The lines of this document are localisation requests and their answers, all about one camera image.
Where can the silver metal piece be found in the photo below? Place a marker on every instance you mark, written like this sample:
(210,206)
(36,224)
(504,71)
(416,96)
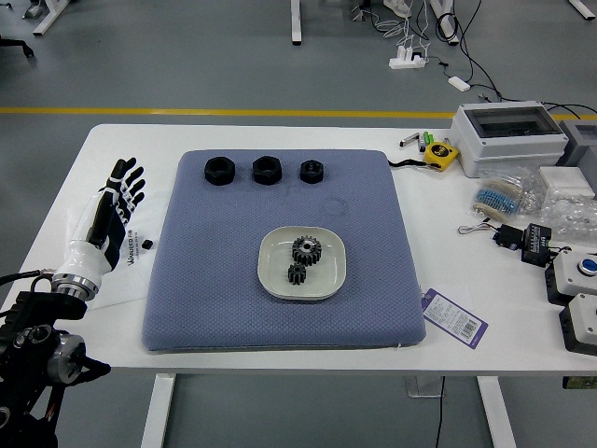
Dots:
(410,139)

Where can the white table leg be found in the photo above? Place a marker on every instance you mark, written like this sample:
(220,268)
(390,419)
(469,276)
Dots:
(496,410)
(156,410)

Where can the black chair base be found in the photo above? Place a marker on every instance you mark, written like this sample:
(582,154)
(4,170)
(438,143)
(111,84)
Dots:
(18,44)

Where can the white sneaker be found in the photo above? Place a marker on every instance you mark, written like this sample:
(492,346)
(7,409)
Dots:
(396,7)

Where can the small black gear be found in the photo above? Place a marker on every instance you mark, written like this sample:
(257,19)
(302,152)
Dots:
(297,274)

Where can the white enclosure box clear lid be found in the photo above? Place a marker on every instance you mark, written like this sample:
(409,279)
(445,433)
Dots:
(508,149)

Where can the black electronic module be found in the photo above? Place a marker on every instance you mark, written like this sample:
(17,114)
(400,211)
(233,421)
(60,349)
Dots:
(536,242)

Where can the white foam block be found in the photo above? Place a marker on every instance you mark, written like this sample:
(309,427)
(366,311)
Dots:
(564,179)

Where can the tiny black block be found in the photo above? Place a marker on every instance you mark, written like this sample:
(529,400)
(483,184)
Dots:
(148,244)

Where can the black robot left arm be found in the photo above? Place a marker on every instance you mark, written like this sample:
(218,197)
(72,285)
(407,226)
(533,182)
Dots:
(42,303)

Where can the clear plastic parts bag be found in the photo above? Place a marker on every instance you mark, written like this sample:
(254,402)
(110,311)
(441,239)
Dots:
(569,214)

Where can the white square dish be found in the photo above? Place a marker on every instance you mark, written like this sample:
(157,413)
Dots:
(326,280)

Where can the bag of blue resistors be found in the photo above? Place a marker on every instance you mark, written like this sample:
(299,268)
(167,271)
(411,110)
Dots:
(499,196)

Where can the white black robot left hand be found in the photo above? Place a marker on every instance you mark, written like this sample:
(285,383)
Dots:
(84,256)

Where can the blue-grey quilted cushion mat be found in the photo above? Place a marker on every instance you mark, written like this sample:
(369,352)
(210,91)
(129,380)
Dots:
(233,322)

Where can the large black gear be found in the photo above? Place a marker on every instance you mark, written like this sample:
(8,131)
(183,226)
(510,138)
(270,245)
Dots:
(301,255)

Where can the blue push-button box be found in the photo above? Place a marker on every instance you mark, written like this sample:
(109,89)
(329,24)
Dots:
(569,275)

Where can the white power strip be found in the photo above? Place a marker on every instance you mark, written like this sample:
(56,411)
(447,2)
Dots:
(401,63)

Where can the large black hex nut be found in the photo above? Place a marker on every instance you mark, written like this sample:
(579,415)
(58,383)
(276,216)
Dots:
(210,176)
(259,176)

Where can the white desk leg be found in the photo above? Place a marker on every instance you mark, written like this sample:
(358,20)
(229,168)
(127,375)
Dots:
(451,37)
(585,9)
(46,21)
(296,23)

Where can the white power adapter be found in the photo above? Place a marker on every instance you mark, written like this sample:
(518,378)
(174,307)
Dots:
(459,84)

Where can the grey under-table control box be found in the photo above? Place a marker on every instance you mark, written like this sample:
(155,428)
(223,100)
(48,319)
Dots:
(420,386)

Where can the purple label tag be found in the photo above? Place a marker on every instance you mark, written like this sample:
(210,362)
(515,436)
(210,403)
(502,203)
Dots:
(452,317)

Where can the small black hex nut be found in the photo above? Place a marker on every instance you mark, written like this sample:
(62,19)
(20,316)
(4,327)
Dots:
(305,176)

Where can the white box on black base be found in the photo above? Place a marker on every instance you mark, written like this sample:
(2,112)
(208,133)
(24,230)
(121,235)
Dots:
(583,322)

